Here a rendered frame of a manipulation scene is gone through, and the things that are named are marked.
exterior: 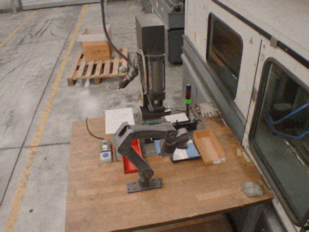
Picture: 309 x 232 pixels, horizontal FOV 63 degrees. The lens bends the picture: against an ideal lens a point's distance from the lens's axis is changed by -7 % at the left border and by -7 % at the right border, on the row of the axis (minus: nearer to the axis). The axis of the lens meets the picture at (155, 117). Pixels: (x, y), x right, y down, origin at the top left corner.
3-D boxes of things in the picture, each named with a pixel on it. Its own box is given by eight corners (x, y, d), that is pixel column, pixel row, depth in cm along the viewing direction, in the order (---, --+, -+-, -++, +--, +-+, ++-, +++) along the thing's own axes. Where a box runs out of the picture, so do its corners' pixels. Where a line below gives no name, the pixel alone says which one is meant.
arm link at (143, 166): (151, 165, 147) (120, 131, 126) (156, 174, 142) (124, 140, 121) (142, 172, 147) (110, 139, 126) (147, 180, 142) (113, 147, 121)
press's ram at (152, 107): (142, 124, 167) (139, 81, 149) (137, 101, 188) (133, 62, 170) (170, 120, 169) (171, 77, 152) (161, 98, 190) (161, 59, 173)
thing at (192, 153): (190, 160, 161) (190, 157, 160) (182, 144, 174) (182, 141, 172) (200, 158, 163) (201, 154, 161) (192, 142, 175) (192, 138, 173)
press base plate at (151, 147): (116, 164, 167) (116, 161, 165) (111, 119, 207) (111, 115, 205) (214, 148, 176) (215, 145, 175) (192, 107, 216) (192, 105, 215)
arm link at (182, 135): (182, 135, 146) (182, 117, 139) (190, 144, 140) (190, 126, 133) (163, 141, 143) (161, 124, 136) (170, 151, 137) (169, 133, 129)
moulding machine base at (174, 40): (140, 3, 926) (139, -25, 869) (168, 1, 935) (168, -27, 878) (166, 67, 481) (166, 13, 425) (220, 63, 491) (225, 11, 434)
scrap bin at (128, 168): (124, 174, 156) (123, 167, 153) (120, 146, 176) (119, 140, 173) (144, 171, 158) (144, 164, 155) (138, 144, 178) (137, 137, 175)
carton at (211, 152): (204, 166, 161) (206, 157, 156) (192, 140, 181) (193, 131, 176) (224, 162, 163) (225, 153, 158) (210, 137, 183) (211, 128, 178)
